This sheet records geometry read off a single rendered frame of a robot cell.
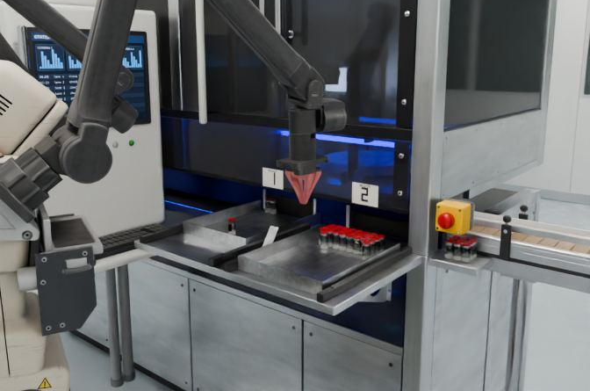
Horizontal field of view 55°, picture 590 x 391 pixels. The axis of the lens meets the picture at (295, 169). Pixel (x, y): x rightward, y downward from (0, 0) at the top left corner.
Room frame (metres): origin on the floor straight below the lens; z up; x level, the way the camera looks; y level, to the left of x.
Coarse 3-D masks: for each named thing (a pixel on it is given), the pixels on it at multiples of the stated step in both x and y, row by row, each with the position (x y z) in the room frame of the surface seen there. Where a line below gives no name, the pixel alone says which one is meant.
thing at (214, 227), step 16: (240, 208) 1.80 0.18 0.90; (256, 208) 1.86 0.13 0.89; (192, 224) 1.59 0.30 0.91; (208, 224) 1.69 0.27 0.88; (224, 224) 1.70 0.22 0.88; (240, 224) 1.70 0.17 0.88; (256, 224) 1.70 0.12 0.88; (272, 224) 1.70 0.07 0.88; (288, 224) 1.60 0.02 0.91; (224, 240) 1.51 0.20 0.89; (240, 240) 1.47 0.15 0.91; (256, 240) 1.49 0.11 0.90
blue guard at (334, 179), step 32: (192, 128) 1.98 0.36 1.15; (224, 128) 1.88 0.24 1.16; (256, 128) 1.78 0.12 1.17; (192, 160) 1.98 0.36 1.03; (224, 160) 1.88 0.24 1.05; (256, 160) 1.78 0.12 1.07; (352, 160) 1.55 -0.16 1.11; (384, 160) 1.49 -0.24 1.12; (320, 192) 1.62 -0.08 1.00; (384, 192) 1.49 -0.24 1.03
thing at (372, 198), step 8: (352, 184) 1.55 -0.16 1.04; (360, 184) 1.53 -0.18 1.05; (352, 192) 1.55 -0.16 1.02; (360, 192) 1.53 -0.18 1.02; (368, 192) 1.52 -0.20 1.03; (376, 192) 1.50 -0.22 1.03; (352, 200) 1.55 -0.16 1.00; (360, 200) 1.53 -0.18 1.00; (368, 200) 1.52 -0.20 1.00; (376, 200) 1.50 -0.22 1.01
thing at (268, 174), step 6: (264, 168) 1.76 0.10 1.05; (264, 174) 1.76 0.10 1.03; (270, 174) 1.74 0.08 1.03; (276, 174) 1.73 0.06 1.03; (282, 174) 1.71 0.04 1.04; (264, 180) 1.76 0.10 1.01; (270, 180) 1.74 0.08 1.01; (276, 180) 1.73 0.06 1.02; (282, 180) 1.71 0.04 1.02; (270, 186) 1.74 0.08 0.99; (276, 186) 1.73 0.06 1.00; (282, 186) 1.71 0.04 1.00
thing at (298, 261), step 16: (288, 240) 1.46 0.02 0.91; (304, 240) 1.52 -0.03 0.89; (240, 256) 1.32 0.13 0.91; (256, 256) 1.37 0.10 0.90; (272, 256) 1.41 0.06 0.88; (288, 256) 1.41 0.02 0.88; (304, 256) 1.41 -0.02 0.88; (320, 256) 1.41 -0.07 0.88; (336, 256) 1.41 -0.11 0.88; (352, 256) 1.41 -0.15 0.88; (384, 256) 1.35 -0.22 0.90; (256, 272) 1.28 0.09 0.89; (272, 272) 1.25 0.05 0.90; (288, 272) 1.22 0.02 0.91; (304, 272) 1.29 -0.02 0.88; (320, 272) 1.29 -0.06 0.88; (336, 272) 1.29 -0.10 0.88; (352, 272) 1.25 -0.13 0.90; (304, 288) 1.19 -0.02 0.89; (320, 288) 1.16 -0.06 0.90
